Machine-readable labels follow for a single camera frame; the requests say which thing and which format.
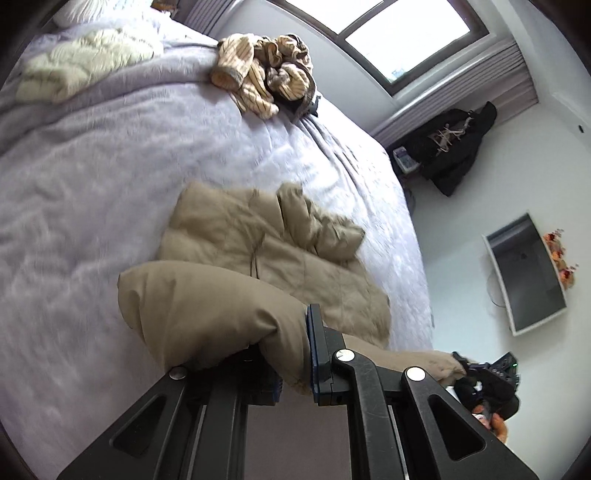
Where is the pale clothes hanger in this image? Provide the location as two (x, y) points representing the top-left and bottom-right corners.
(429, 115), (474, 155)

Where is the cream quilted jacket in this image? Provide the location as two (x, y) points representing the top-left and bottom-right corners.
(16, 28), (162, 103)

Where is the dark garment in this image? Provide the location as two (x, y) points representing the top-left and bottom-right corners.
(277, 90), (321, 123)

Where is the beige striped garment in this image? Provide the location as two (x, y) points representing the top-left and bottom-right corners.
(210, 33), (317, 120)

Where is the tan puffer jacket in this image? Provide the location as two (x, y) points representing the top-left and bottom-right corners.
(117, 180), (467, 398)

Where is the black screen cable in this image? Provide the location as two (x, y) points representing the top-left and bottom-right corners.
(487, 272), (509, 308)

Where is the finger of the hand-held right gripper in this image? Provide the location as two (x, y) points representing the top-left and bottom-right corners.
(451, 352), (482, 380)

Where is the grey curtain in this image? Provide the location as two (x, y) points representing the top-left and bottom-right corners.
(182, 0), (241, 35)
(372, 39), (539, 146)

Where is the purple bed blanket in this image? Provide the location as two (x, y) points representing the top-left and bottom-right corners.
(0, 0), (435, 462)

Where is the orange flower decoration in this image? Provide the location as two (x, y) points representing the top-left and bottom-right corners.
(542, 228), (578, 289)

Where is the round cream pillow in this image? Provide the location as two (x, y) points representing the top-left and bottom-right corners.
(53, 0), (153, 26)

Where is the wall-mounted screen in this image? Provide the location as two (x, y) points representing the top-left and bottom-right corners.
(482, 212), (568, 337)

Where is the person's right forearm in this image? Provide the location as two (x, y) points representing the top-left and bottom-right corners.
(478, 401), (509, 444)

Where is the window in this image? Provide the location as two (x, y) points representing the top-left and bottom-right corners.
(281, 0), (490, 97)

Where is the blue printed bag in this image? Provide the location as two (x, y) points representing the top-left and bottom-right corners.
(392, 147), (419, 174)

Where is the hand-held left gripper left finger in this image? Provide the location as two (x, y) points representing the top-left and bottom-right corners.
(58, 346), (283, 480)

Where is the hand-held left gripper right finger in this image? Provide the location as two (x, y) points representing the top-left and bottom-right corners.
(305, 304), (541, 480)

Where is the black hanging coat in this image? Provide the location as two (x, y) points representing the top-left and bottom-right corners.
(406, 102), (498, 198)

